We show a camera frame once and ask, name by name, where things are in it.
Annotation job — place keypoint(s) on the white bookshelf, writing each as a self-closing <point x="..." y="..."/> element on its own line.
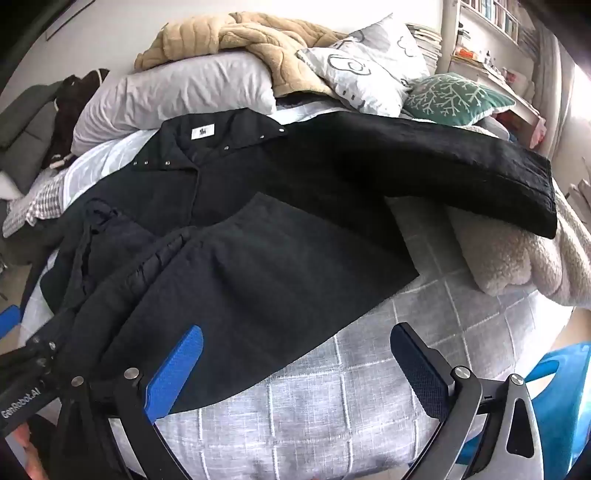
<point x="501" y="16"/>

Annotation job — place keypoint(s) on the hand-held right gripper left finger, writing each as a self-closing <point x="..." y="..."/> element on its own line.
<point x="180" y="364"/>

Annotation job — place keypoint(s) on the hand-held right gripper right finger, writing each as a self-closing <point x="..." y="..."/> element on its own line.
<point x="422" y="369"/>

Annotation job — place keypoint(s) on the person's left hand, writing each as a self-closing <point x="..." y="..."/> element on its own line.
<point x="24" y="443"/>

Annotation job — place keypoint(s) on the black jacket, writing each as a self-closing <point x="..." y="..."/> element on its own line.
<point x="277" y="230"/>

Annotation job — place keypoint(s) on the blue plastic stool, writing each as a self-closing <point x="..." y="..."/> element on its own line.
<point x="568" y="369"/>

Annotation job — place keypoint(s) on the green coral print pillow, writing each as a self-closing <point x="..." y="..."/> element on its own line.
<point x="452" y="99"/>

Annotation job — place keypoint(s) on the cream fleece blanket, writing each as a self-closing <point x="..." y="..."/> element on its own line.
<point x="517" y="258"/>

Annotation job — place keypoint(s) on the tan fleece blanket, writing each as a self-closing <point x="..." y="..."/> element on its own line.
<point x="258" y="37"/>

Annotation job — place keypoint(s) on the grey pillow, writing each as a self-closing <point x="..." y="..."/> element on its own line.
<point x="175" y="92"/>

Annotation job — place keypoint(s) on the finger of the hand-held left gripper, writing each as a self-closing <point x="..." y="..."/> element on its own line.
<point x="44" y="353"/>
<point x="9" y="325"/>

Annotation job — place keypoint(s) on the stack of magazines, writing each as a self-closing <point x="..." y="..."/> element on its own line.
<point x="429" y="44"/>

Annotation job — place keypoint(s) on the gingham cloth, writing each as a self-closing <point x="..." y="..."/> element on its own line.
<point x="37" y="203"/>

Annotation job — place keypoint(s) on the white cloud print pillow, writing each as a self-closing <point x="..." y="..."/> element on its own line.
<point x="369" y="69"/>

